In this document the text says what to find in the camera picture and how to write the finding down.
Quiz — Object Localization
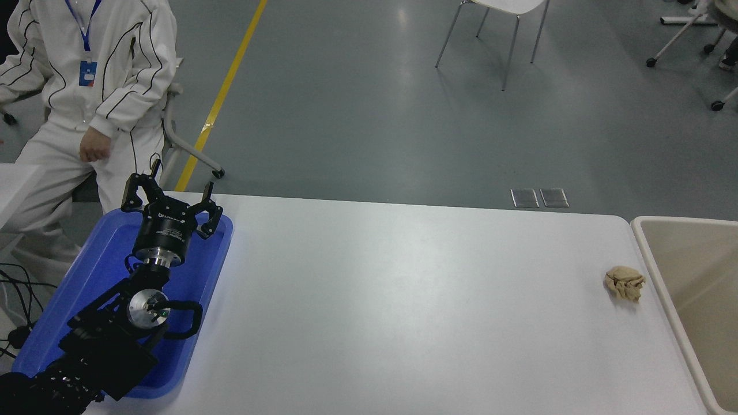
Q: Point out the white chair with metal legs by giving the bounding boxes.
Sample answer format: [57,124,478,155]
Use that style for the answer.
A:
[435,0,551,92]

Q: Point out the blue plastic tray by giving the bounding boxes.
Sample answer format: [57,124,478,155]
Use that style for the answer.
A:
[12,209,234,399]

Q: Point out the large pale bin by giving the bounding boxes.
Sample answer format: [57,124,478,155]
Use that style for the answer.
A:
[630,215,738,415]

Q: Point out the seated person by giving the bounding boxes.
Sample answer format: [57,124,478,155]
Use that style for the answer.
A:
[0,0,178,284]

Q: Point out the person with sneakers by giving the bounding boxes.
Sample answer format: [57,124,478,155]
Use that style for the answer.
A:
[718,35,738,73]

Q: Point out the person's left hand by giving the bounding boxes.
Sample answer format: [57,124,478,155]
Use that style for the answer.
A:
[79,127,111,163]

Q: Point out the small white side table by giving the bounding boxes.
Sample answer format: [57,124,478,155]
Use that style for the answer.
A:
[0,163,41,229]

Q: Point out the crumpled tan paper ball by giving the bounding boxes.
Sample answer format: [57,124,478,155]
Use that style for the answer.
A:
[604,265,646,304]

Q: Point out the white rolling chair base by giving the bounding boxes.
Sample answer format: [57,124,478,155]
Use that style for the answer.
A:
[646,0,738,112]

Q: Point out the white-framed office chair with castors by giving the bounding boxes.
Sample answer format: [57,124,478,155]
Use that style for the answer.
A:
[156,81,225,192]

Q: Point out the black floor cables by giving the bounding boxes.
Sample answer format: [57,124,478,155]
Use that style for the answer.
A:
[0,262,58,358]

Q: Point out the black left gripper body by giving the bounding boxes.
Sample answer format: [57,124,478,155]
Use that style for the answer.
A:
[133,201,204,260]

